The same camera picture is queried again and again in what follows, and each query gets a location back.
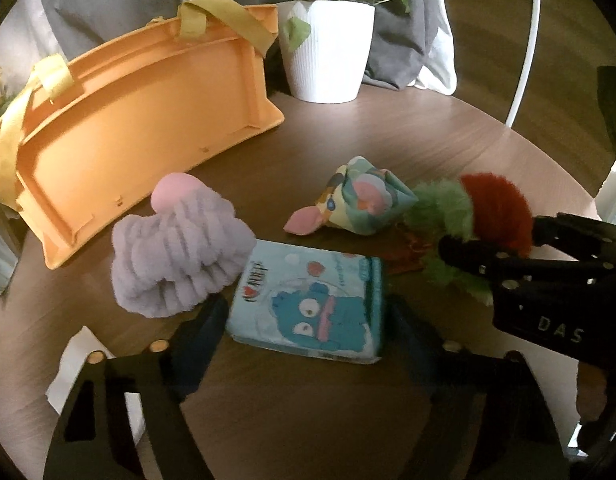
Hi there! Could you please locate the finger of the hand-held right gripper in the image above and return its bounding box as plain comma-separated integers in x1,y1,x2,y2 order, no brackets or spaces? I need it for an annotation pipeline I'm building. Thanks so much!
532,212,616,262
437,234,581,287

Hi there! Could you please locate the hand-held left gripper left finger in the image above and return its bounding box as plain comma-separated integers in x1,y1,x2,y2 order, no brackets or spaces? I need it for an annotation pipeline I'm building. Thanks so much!
43,294,231,480

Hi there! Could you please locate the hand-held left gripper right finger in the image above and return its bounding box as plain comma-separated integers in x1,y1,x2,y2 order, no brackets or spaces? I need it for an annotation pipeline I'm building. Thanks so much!
387,295,571,480

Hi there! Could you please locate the green and red fluffy toy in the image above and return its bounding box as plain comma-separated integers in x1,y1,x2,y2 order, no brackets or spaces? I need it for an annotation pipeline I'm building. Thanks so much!
388,172,537,307

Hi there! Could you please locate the blue cartoon tissue packet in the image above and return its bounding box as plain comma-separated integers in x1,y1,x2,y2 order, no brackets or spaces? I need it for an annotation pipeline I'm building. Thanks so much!
225,239,389,365

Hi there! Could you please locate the orange basket with yellow handles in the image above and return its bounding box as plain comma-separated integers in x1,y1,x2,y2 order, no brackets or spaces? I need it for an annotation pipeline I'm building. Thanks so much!
0,0,285,272

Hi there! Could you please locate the lilac plush headband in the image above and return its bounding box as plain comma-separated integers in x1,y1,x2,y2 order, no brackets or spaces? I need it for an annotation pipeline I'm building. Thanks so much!
110,172,259,319

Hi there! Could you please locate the patchwork fabric pouch toy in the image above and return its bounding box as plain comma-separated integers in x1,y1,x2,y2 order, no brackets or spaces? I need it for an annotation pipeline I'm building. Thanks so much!
284,155,419,236

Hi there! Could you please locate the white paper sheet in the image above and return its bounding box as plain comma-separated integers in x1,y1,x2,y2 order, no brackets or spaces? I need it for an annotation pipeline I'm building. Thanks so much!
45,326,150,447

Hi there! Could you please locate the white cloth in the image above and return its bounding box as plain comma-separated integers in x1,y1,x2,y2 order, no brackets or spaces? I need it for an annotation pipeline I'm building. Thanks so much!
414,0,459,97
0,0,70,92

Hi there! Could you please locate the white hoop stand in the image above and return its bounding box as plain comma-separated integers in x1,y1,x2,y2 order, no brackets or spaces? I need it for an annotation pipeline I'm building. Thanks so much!
504,0,545,129

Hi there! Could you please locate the green plant in white pot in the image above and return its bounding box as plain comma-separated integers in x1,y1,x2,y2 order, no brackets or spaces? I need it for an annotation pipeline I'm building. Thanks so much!
276,0,412,104

